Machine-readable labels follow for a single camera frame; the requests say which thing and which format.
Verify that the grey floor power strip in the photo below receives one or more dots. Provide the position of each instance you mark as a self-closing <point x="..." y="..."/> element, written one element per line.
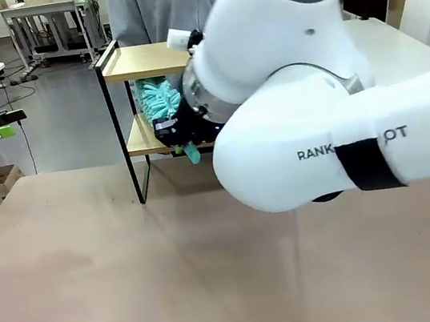
<point x="24" y="78"/>

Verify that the grey metal frame table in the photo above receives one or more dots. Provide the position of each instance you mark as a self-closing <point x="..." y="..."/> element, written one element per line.
<point x="39" y="11"/>

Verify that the two-tier wood shelf black frame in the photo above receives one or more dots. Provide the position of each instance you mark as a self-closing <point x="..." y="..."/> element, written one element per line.
<point x="142" y="56"/>

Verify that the teal microfiber duster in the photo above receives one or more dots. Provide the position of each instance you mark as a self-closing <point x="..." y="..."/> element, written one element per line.
<point x="157" y="97"/>

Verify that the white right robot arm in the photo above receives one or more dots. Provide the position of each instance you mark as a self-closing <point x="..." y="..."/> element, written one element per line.
<point x="284" y="57"/>

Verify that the large white curved desk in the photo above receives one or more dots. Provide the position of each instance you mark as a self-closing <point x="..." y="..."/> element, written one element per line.
<point x="392" y="45"/>

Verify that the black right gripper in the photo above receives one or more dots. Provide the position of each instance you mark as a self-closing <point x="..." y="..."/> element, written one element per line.
<point x="194" y="129"/>

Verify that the person torso grey hoodie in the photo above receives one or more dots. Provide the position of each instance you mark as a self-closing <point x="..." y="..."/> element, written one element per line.
<point x="159" y="7"/>

